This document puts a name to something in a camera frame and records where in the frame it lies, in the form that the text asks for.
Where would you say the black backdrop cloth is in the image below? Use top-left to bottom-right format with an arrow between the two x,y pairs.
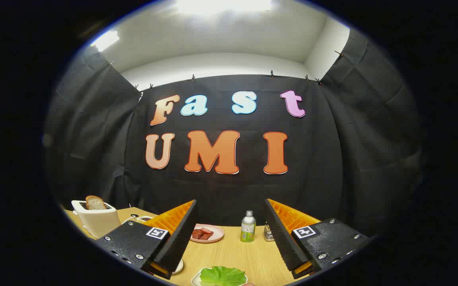
44,28 -> 426,239

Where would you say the green lettuce leaf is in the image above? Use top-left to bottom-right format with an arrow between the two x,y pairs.
200,266 -> 246,286

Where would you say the white toaster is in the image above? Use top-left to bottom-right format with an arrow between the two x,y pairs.
71,200 -> 121,239

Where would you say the silver green drink bottle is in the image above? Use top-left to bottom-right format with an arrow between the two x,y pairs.
240,211 -> 256,243

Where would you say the ceiling light panel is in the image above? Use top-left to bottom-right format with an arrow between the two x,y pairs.
175,0 -> 273,14
91,31 -> 120,52

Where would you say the white rectangular dish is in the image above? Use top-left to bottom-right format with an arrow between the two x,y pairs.
191,268 -> 248,286

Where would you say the pink plate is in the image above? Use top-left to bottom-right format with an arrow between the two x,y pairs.
190,224 -> 225,243

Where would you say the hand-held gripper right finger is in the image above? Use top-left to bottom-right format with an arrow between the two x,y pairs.
264,199 -> 371,279

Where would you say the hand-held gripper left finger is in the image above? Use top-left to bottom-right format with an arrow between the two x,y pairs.
96,200 -> 198,280

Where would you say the toasted bread slice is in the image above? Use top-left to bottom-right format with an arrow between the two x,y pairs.
85,195 -> 107,210

